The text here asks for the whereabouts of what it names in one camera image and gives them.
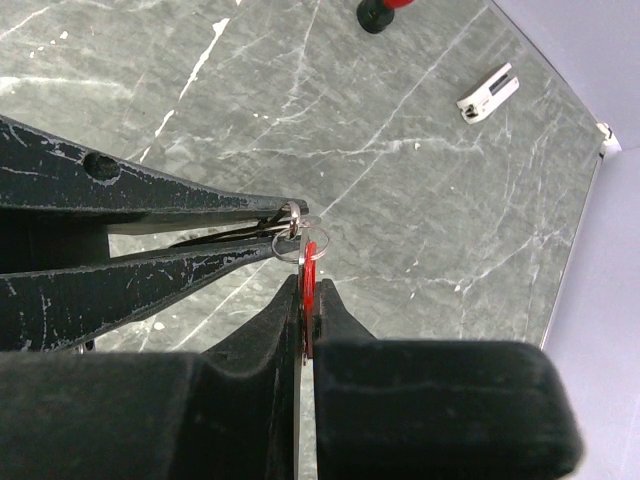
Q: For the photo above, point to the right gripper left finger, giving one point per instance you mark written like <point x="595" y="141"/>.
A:
<point x="231" y="412"/>

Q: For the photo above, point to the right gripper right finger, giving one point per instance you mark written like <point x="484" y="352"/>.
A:
<point x="435" y="409"/>

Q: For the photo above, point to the red tagged key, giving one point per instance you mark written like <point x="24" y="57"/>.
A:
<point x="307" y="440"/>

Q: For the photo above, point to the red black stamp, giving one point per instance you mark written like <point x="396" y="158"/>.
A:
<point x="374" y="16"/>

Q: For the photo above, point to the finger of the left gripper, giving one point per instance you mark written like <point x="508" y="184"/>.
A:
<point x="47" y="180"/>
<point x="63" y="308"/>

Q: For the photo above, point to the white plastic clip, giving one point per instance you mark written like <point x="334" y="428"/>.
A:
<point x="488" y="95"/>

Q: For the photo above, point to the large silver keyring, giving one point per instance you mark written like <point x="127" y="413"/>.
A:
<point x="287" y="225"/>

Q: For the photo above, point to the white corner bracket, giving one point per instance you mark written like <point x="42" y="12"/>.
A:
<point x="610" y="141"/>

